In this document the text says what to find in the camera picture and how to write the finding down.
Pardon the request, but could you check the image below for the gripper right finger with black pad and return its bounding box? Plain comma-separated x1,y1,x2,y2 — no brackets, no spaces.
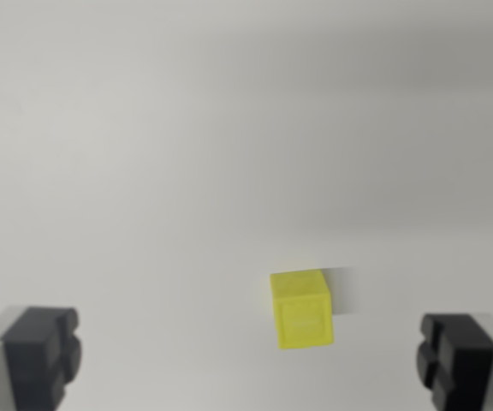
415,312,493,411

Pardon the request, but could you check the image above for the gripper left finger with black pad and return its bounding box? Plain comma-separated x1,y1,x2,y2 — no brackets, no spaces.
0,304,86,411

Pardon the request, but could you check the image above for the yellow cube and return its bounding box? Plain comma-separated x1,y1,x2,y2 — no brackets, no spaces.
270,269,336,351

